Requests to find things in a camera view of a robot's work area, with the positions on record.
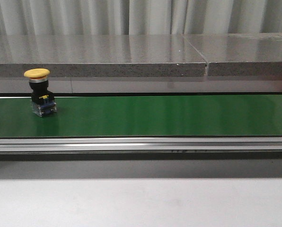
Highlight yellow push button lying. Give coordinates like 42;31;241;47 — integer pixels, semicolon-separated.
24;68;57;117

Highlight grey speckled stone slab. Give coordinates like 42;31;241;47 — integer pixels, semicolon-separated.
0;35;206;78

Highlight green conveyor belt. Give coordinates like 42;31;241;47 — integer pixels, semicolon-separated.
0;95;282;138

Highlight grey stone slab right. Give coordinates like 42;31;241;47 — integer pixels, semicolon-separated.
184;33;282;79

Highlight aluminium conveyor side rail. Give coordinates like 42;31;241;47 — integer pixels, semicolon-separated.
0;136;282;155

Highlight white pleated curtain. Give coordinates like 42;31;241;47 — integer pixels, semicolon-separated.
0;0;282;35

